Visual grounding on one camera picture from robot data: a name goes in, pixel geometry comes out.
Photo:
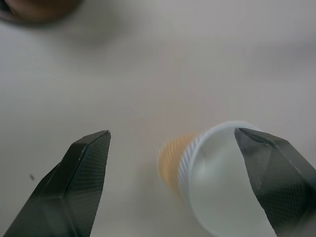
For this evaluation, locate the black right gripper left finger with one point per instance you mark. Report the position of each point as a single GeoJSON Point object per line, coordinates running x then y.
{"type": "Point", "coordinates": [74, 187]}

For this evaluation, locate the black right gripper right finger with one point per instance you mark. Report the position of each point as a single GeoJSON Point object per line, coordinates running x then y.
{"type": "Point", "coordinates": [281, 182]}

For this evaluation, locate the orange and white paper cup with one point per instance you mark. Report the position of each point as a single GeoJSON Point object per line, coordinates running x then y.
{"type": "Point", "coordinates": [212, 177]}

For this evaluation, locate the brown round holder base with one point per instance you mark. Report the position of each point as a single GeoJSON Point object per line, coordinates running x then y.
{"type": "Point", "coordinates": [37, 11]}

